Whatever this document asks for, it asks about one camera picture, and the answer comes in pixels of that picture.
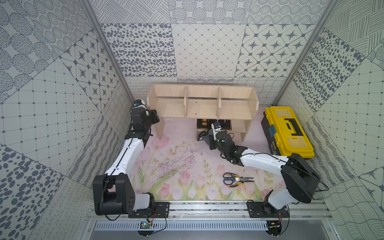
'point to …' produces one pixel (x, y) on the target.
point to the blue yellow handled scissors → (232, 180)
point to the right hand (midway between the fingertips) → (211, 136)
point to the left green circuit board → (146, 225)
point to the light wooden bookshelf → (237, 103)
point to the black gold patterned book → (205, 124)
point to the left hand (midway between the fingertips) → (151, 108)
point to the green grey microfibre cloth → (204, 136)
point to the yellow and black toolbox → (284, 133)
